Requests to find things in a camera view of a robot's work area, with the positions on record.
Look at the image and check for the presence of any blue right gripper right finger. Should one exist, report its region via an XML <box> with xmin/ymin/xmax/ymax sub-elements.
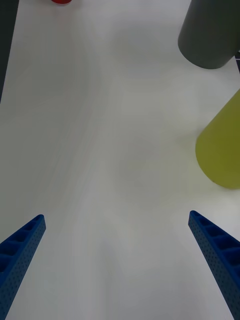
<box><xmin>188</xmin><ymin>210</ymin><xmax>240</xmax><ymax>320</ymax></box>

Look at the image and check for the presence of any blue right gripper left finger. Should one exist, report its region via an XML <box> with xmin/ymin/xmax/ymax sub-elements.
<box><xmin>0</xmin><ymin>214</ymin><xmax>47</xmax><ymax>320</ymax></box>

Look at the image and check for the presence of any yellow-green plastic waste bin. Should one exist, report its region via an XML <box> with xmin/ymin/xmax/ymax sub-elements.
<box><xmin>195</xmin><ymin>88</ymin><xmax>240</xmax><ymax>190</ymax></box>

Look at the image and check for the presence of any grey plastic waste bin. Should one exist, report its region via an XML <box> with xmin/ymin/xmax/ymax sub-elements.
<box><xmin>177</xmin><ymin>0</ymin><xmax>240</xmax><ymax>70</ymax></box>

